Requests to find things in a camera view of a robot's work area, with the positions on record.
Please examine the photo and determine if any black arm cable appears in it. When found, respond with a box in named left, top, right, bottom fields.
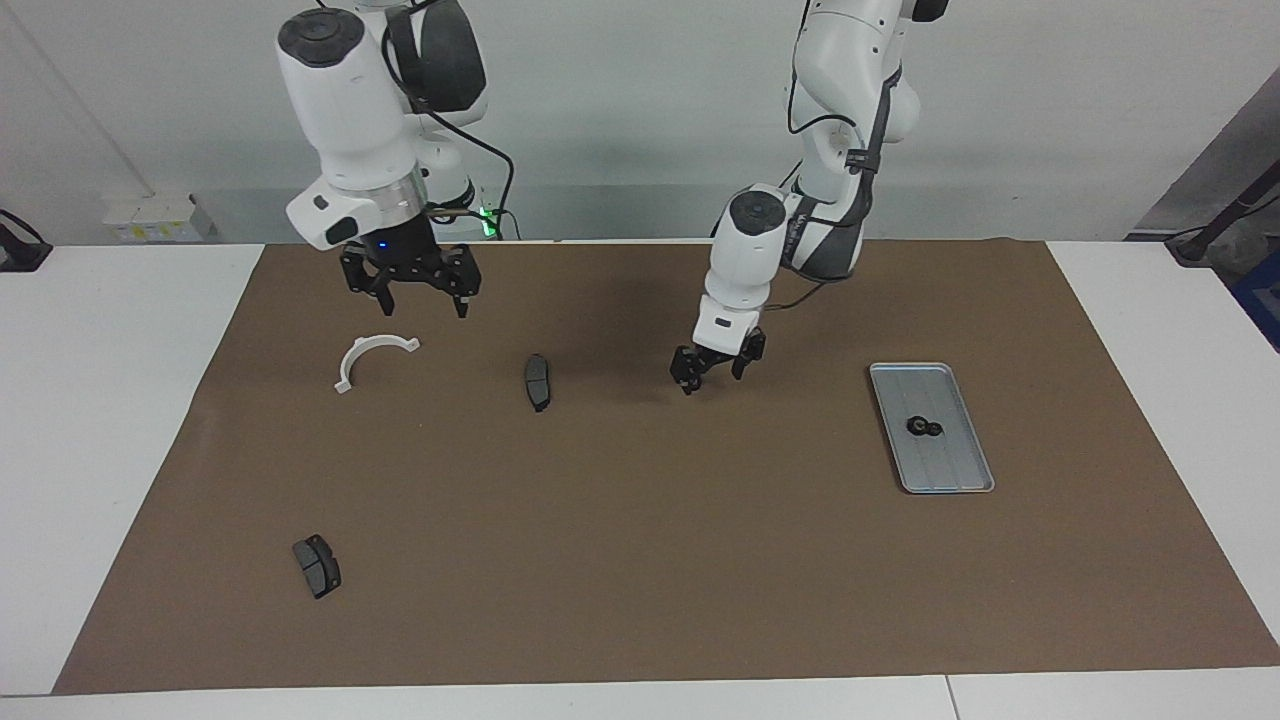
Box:
left=380, top=10, right=517, bottom=241
left=765, top=0, right=906, bottom=311

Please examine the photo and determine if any silver metal tray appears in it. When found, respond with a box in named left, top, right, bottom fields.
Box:
left=868, top=362, right=997, bottom=495

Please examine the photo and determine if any white curved plastic bracket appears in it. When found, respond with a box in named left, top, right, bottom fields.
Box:
left=334, top=335, right=422, bottom=395

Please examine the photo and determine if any black stand pole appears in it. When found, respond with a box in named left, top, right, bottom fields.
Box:
left=1165, top=165, right=1280, bottom=267

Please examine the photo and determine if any black stand base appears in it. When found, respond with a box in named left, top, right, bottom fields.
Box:
left=0, top=208, right=53, bottom=273

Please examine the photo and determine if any brown table mat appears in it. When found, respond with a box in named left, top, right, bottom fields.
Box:
left=52, top=238, right=1280, bottom=696

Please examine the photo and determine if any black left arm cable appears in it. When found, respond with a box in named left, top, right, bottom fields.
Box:
left=765, top=0, right=906, bottom=311

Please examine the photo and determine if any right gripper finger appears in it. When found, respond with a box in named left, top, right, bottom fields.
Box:
left=439, top=244, right=483, bottom=319
left=341, top=249, right=397, bottom=314

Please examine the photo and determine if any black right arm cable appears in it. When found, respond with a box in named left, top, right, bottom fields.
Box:
left=380, top=10, right=517, bottom=241

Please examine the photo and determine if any blue crate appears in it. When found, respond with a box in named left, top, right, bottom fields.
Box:
left=1232, top=250, right=1280, bottom=353

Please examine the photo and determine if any white wall socket box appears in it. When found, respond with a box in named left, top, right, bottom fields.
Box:
left=103, top=193, right=216, bottom=243

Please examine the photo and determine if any grey brake pad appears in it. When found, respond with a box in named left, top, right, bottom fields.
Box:
left=523, top=353, right=554, bottom=414
left=292, top=534, right=343, bottom=601

